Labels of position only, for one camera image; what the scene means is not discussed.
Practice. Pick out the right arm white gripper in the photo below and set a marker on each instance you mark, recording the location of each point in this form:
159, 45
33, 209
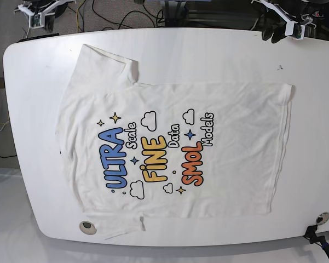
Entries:
42, 14

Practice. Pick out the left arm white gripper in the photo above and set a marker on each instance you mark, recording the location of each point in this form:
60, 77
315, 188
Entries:
281, 19

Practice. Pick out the white printed T-shirt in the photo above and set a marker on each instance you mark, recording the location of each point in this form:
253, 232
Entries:
132, 151

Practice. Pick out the right silver table grommet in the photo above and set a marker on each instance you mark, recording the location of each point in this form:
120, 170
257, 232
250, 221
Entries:
322, 218

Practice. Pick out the silver table grommet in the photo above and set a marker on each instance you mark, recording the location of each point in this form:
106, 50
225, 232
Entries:
322, 218
87, 228

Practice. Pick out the left silver table grommet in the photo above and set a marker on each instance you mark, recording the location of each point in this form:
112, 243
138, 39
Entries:
87, 228

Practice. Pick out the black aluminium frame base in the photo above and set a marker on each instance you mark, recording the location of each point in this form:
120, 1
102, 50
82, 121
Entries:
176, 13

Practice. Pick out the black table clamp with cable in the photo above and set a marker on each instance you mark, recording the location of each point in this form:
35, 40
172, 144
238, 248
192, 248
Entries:
313, 238

